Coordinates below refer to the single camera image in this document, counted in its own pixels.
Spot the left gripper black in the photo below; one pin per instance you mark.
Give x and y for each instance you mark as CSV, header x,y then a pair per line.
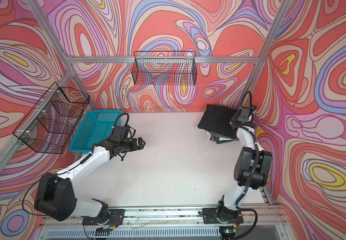
x,y
135,146

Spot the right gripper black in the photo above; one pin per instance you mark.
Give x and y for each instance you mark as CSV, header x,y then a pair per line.
x,y
234,118

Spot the black t shirt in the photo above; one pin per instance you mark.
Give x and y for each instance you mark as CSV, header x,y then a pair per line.
x,y
216,119

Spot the teal plastic basket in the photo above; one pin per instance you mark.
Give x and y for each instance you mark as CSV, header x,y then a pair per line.
x,y
96,126

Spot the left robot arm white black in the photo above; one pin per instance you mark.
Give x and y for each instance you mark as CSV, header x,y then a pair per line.
x,y
56,197

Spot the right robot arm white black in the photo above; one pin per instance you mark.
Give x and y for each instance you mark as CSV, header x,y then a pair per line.
x,y
252,168

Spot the white folded t shirt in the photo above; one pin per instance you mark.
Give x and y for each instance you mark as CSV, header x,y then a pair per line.
x,y
212,138

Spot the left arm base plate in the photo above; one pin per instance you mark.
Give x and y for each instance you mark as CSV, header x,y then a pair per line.
x,y
116,217

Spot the black wire basket left wall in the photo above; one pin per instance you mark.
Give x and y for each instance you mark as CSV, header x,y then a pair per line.
x,y
49,125

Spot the black wire basket wall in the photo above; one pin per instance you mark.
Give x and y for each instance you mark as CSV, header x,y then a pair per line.
x,y
161,68
49,125

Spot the black wire basket back wall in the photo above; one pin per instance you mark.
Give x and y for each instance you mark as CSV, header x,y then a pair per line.
x,y
161,68

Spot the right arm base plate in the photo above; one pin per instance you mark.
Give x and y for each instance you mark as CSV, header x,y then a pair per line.
x,y
212,214

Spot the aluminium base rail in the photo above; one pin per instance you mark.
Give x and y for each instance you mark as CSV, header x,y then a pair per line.
x,y
173,223

